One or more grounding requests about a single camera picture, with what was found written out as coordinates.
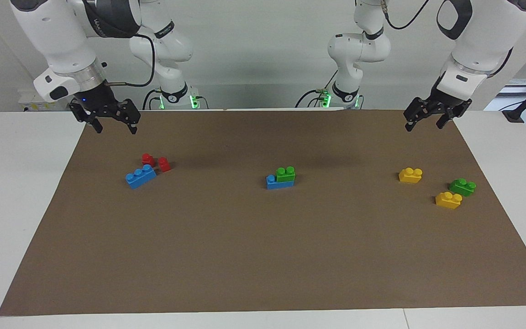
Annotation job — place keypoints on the green two-stud block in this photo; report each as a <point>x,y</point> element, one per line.
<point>462,187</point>
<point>286,174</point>

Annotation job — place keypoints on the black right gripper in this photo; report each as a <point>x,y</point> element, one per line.
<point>101,103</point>

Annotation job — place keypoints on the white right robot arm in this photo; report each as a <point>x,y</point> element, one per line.
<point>53,36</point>

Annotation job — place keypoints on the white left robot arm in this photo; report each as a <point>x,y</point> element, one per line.
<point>482,36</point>

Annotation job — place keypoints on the small red block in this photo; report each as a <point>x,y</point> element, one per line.
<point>164,165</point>
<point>148,160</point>

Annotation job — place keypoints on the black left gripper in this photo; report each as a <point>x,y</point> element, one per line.
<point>441,104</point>

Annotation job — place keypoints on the white socket box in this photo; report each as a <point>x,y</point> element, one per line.
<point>30,103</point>

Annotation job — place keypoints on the blue three-stud block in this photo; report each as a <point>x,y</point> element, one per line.
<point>270,183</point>
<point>140,176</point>

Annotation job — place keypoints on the yellow two-stud block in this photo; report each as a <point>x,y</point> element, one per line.
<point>410,175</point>
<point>448,200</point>

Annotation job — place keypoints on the brown paper mat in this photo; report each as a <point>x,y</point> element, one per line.
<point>263,256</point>

